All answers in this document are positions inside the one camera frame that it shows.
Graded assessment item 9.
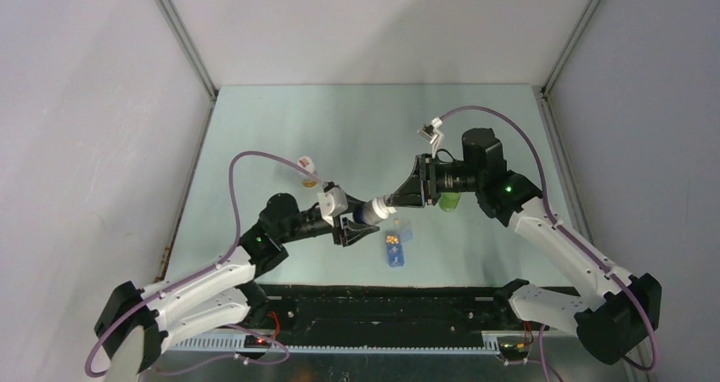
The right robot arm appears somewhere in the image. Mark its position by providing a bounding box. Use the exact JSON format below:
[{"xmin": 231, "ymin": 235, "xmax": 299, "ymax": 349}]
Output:
[{"xmin": 385, "ymin": 126, "xmax": 662, "ymax": 365}]

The left control board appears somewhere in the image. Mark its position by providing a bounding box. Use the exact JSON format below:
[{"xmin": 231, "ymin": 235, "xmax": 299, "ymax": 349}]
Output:
[{"xmin": 243, "ymin": 334, "xmax": 273, "ymax": 349}]

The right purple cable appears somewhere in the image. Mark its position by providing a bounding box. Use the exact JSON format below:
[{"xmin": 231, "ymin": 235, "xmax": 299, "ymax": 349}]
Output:
[{"xmin": 438, "ymin": 105, "xmax": 659, "ymax": 372}]

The right aluminium frame post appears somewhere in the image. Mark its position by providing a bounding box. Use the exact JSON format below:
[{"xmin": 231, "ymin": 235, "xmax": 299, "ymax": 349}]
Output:
[{"xmin": 540, "ymin": 0, "xmax": 605, "ymax": 100}]

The aluminium frame post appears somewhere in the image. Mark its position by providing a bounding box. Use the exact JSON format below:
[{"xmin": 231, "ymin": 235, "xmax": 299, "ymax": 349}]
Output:
[
  {"xmin": 155, "ymin": 0, "xmax": 219, "ymax": 101},
  {"xmin": 540, "ymin": 0, "xmax": 605, "ymax": 100}
]

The left aluminium frame post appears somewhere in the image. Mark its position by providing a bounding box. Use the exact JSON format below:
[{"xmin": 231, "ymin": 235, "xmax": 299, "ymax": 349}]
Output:
[{"xmin": 155, "ymin": 0, "xmax": 219, "ymax": 101}]

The white bottle orange label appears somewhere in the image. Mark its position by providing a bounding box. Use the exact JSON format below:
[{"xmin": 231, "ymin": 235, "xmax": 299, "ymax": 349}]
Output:
[{"xmin": 297, "ymin": 156, "xmax": 318, "ymax": 188}]

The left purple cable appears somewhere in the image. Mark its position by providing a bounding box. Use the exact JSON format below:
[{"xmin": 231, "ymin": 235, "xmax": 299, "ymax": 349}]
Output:
[{"xmin": 84, "ymin": 150, "xmax": 330, "ymax": 379}]

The green pill bottle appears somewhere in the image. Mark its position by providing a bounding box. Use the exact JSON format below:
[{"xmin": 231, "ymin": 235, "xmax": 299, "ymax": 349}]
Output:
[{"xmin": 438, "ymin": 193, "xmax": 462, "ymax": 212}]

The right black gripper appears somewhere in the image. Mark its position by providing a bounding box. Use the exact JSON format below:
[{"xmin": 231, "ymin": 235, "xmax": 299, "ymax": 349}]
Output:
[{"xmin": 386, "ymin": 154, "xmax": 482, "ymax": 209}]

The blue pill organizer box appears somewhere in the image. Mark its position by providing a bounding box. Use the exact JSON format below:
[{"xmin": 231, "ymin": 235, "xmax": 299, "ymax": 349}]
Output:
[{"xmin": 383, "ymin": 218, "xmax": 413, "ymax": 268}]

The right control board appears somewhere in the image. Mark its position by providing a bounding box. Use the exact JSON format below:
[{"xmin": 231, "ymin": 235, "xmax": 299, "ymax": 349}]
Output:
[{"xmin": 499, "ymin": 342, "xmax": 532, "ymax": 352}]

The white pill bottle blue label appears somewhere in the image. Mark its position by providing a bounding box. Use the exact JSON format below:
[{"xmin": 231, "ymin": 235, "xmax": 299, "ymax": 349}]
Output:
[{"xmin": 352, "ymin": 196, "xmax": 397, "ymax": 226}]

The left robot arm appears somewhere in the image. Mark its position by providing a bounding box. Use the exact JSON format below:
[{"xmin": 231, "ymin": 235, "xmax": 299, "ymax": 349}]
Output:
[{"xmin": 85, "ymin": 185, "xmax": 397, "ymax": 377}]

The purple cable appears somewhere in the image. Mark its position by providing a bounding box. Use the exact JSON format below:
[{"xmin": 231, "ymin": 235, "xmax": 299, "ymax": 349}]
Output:
[
  {"xmin": 438, "ymin": 105, "xmax": 659, "ymax": 372},
  {"xmin": 84, "ymin": 150, "xmax": 330, "ymax": 379}
]

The control board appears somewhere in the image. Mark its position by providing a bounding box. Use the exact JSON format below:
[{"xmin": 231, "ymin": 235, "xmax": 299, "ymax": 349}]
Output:
[
  {"xmin": 499, "ymin": 342, "xmax": 532, "ymax": 352},
  {"xmin": 243, "ymin": 334, "xmax": 273, "ymax": 349}
]

